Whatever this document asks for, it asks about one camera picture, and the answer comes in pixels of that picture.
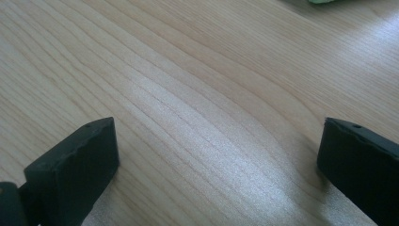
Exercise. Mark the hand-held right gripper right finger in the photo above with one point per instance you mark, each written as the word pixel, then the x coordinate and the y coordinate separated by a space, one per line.
pixel 360 166

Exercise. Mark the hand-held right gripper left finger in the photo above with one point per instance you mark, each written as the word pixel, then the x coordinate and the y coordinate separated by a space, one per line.
pixel 72 166

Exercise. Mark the green cloth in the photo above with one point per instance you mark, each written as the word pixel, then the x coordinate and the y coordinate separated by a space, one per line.
pixel 323 1

